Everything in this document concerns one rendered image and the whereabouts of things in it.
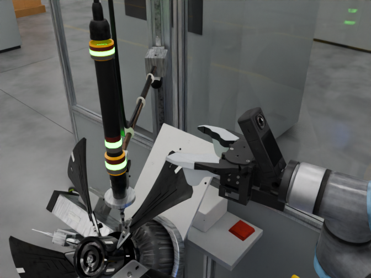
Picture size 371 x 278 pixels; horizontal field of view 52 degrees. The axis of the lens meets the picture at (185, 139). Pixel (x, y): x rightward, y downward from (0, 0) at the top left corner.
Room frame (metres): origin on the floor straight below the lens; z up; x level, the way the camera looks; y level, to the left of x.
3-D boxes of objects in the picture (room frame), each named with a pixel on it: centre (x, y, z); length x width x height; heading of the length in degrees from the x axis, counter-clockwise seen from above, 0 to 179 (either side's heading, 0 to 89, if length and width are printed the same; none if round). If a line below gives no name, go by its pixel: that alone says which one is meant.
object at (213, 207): (1.23, -0.07, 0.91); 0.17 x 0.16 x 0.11; 141
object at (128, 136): (0.96, 0.13, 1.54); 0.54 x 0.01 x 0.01; 176
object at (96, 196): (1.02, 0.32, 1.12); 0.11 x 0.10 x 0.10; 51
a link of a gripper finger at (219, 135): (0.60, -0.06, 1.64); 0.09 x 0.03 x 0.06; 33
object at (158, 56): (1.28, 0.10, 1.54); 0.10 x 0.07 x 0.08; 176
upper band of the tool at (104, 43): (0.66, 0.15, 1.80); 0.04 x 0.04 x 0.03
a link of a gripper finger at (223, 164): (0.51, -0.06, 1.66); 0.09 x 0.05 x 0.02; 88
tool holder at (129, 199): (0.67, 0.15, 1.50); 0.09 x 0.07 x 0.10; 176
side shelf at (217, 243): (1.16, -0.11, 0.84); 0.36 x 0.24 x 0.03; 51
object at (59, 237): (0.88, 0.41, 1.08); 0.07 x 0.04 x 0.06; 61
